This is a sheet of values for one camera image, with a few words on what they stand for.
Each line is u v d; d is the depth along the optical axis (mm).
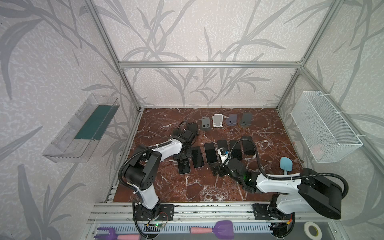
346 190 442
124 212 753
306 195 424
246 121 1073
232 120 1083
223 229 688
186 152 869
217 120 1080
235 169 621
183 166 886
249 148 992
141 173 474
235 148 982
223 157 724
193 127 1027
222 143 1010
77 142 631
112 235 674
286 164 912
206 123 1050
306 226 693
